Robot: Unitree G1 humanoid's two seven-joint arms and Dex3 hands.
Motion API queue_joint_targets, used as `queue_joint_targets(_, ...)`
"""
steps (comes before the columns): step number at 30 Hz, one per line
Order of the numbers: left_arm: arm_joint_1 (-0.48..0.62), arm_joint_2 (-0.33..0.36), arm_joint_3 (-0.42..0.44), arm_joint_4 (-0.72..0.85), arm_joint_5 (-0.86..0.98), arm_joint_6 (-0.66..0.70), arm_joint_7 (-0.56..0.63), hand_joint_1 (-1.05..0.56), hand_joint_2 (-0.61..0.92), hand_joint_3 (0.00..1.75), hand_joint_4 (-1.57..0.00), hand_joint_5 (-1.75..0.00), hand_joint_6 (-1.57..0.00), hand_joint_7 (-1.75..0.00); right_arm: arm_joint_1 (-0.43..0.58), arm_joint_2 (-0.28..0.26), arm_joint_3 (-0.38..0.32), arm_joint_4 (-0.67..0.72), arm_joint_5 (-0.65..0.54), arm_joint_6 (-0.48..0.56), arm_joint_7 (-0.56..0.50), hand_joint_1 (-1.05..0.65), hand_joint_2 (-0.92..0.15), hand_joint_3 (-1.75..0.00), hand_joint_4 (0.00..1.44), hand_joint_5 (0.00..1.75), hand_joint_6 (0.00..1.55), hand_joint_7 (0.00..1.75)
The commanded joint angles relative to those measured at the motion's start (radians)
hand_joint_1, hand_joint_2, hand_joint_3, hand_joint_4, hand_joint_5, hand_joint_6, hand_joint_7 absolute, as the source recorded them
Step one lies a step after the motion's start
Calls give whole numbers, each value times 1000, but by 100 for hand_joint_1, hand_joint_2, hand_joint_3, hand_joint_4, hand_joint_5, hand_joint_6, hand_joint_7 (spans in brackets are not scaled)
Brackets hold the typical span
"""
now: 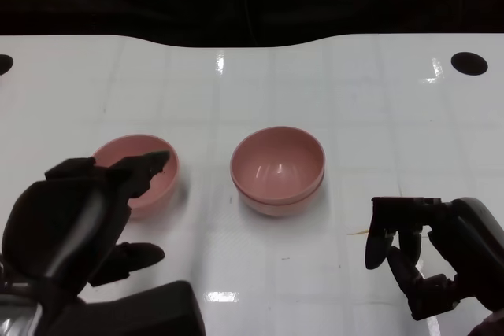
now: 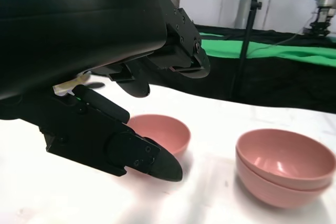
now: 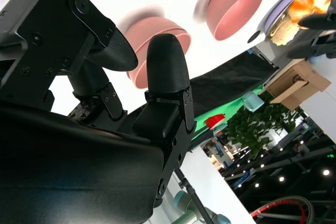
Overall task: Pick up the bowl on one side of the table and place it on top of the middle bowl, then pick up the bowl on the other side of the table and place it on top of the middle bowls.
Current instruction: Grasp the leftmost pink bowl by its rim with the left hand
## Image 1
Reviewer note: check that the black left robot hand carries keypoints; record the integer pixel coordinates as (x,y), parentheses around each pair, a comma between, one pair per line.
(59,226)

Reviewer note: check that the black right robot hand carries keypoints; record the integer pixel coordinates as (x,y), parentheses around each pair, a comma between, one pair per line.
(468,249)

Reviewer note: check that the pink plastic bowl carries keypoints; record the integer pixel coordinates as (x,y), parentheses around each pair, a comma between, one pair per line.
(275,163)
(275,208)
(161,190)

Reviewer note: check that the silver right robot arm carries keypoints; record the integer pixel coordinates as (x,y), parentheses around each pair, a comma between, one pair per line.
(490,328)

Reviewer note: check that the black round table grommet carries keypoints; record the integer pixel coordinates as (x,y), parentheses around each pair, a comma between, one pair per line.
(469,63)
(4,63)

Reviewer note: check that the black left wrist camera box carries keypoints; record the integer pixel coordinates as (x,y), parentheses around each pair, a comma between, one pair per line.
(138,312)

